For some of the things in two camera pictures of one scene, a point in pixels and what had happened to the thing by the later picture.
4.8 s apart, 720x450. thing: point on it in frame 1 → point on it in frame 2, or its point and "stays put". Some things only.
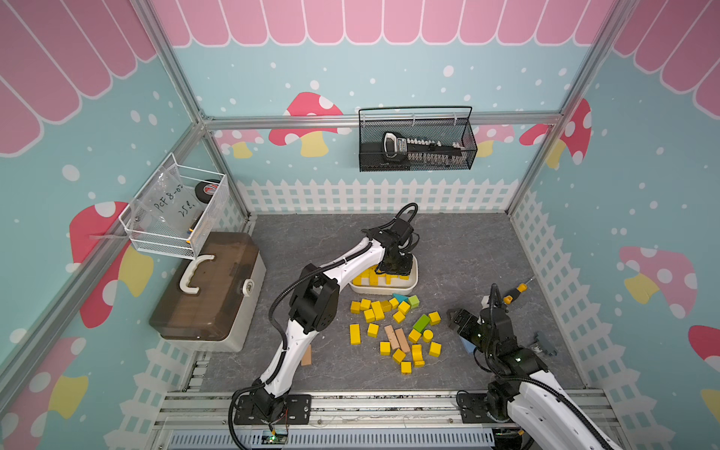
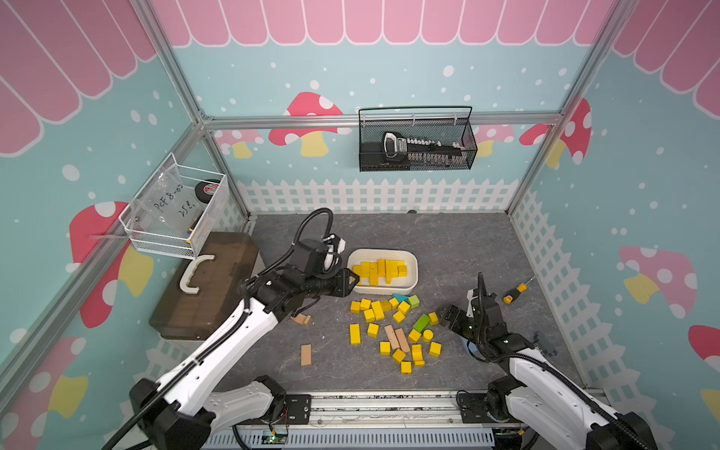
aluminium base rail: x=341 y=421 stays put
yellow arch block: x=417 y=352 stays put
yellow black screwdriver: x=522 y=288 stays put
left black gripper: x=405 y=269 → x=343 y=287
